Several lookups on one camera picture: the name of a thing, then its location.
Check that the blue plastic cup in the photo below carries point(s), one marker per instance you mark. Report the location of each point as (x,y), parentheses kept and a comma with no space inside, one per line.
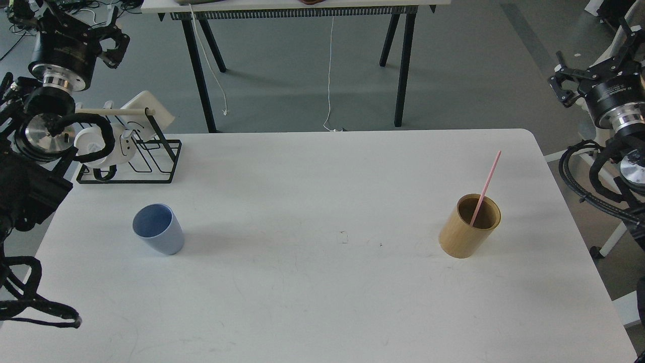
(158,227)

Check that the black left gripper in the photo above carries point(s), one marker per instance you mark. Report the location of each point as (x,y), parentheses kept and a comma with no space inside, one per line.
(67,46)

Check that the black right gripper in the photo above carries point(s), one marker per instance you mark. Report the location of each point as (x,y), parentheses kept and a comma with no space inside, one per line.
(615,103)

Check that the white office chair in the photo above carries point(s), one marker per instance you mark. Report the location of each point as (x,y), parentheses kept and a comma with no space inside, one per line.
(612,166)

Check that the tan bamboo cylinder holder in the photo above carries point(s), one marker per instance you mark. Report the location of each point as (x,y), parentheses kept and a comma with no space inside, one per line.
(467,227)

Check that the pink chopstick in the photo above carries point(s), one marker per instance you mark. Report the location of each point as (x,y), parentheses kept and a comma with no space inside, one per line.
(484,189)

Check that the black wire dish rack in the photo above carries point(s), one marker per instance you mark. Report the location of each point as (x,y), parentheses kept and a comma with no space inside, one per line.
(141,154)

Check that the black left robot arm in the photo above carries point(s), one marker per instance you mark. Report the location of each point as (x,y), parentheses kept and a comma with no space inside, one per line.
(41,132)

